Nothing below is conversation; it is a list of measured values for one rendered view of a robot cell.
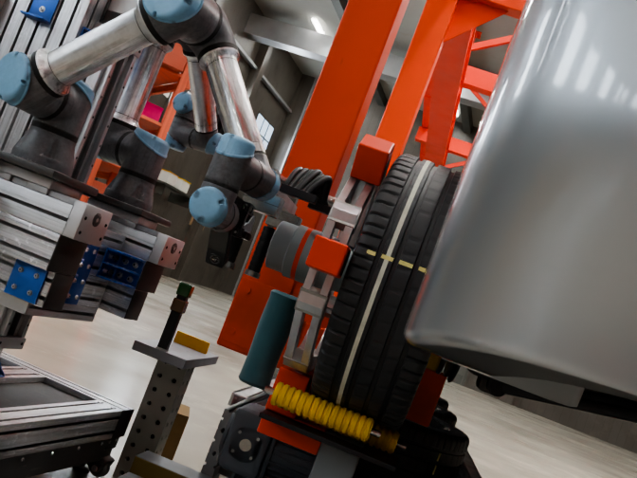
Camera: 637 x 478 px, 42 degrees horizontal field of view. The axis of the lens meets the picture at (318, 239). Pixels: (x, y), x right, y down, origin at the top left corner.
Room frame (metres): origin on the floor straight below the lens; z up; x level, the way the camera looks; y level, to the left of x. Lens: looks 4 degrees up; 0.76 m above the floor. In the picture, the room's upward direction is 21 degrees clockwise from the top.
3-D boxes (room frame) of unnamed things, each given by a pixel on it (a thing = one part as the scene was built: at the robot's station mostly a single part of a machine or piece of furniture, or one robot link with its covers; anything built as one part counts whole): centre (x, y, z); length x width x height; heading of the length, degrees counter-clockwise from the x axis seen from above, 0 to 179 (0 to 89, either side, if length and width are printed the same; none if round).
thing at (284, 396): (1.98, -0.15, 0.51); 0.29 x 0.06 x 0.06; 82
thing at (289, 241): (2.13, 0.00, 0.85); 0.21 x 0.14 x 0.14; 82
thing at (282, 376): (2.11, -0.11, 0.48); 0.16 x 0.12 x 0.17; 82
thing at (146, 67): (2.59, 0.70, 1.19); 0.15 x 0.12 x 0.55; 61
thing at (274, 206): (1.98, 0.16, 0.93); 0.09 x 0.05 x 0.05; 82
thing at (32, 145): (2.05, 0.70, 0.87); 0.15 x 0.15 x 0.10
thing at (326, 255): (1.80, -0.03, 0.85); 0.09 x 0.08 x 0.07; 172
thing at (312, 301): (2.12, -0.07, 0.85); 0.54 x 0.07 x 0.54; 172
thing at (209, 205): (1.68, 0.22, 0.85); 0.11 x 0.08 x 0.09; 172
